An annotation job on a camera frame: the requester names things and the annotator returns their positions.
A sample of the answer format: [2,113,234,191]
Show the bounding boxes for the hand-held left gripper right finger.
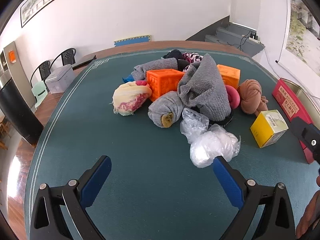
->
[212,156,296,240]

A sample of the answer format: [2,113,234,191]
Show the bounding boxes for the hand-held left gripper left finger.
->
[29,155,112,240]

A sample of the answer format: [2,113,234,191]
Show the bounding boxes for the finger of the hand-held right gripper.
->
[291,116,320,165]

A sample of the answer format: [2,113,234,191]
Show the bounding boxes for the white plastic bag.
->
[189,124,241,168]

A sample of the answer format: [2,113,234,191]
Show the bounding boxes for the red box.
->
[272,78,320,164]

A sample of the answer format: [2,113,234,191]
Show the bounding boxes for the yellow carton box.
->
[250,109,289,148]

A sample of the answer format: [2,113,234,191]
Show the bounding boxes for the black fabric band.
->
[195,106,235,128]

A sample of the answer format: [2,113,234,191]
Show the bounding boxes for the clear plastic bag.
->
[180,107,210,144]

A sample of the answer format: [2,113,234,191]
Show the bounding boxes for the brown stocking bundle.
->
[236,79,270,117]

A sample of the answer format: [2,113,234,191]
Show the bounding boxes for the pink ring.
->
[225,84,242,109]

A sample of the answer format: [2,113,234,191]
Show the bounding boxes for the cream and pink towel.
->
[112,80,152,117]

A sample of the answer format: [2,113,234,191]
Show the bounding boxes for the small orange toy cube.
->
[216,64,241,87]

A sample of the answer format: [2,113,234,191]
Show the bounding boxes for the large grey knit cloth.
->
[177,53,232,122]

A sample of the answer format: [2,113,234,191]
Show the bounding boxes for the grey and yellow sock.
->
[147,91,187,129]

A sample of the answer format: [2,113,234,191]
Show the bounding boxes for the large orange toy cube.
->
[146,69,185,102]

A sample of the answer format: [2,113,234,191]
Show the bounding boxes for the grey ribbed sock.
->
[131,57,178,81]

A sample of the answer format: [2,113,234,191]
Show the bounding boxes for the person's right hand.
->
[296,176,320,240]

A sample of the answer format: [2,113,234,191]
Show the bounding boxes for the hanging scroll painting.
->
[275,0,320,80]

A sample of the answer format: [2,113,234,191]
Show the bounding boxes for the light green plastic chair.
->
[31,81,48,108]

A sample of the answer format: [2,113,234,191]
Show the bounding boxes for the grey tin box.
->
[45,64,75,94]

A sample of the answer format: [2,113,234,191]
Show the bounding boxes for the black flat case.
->
[72,55,97,70]

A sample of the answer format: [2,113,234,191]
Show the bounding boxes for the grey stairs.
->
[205,21,265,58]

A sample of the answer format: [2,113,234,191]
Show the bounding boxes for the small pink leopard sock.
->
[182,52,202,64]

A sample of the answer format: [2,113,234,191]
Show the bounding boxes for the black knit sock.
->
[162,49,184,60]

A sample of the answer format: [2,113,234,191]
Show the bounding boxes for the grey cabinet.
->
[0,41,35,108]

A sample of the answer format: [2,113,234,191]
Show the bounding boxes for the blue foam mat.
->
[114,35,152,47]

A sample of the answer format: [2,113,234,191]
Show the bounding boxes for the black cable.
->
[236,30,253,50]

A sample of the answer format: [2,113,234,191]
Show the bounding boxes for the framed wall picture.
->
[20,0,62,28]

